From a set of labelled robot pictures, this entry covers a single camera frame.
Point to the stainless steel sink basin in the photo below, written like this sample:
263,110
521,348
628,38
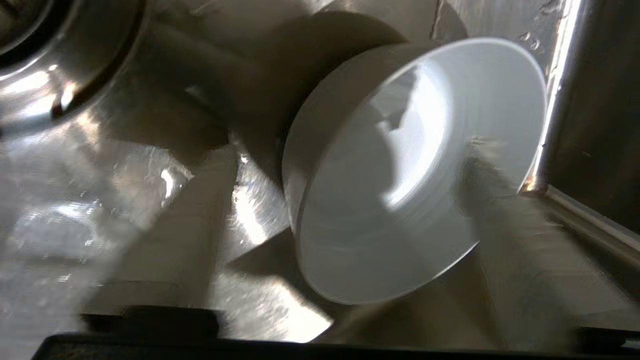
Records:
150,150

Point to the round metal drain strainer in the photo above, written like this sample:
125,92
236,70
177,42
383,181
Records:
40,50

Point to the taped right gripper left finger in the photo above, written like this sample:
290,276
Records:
175,240

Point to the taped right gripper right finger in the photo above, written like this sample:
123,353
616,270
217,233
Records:
525,260

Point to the grey bowl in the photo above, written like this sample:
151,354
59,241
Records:
400,200

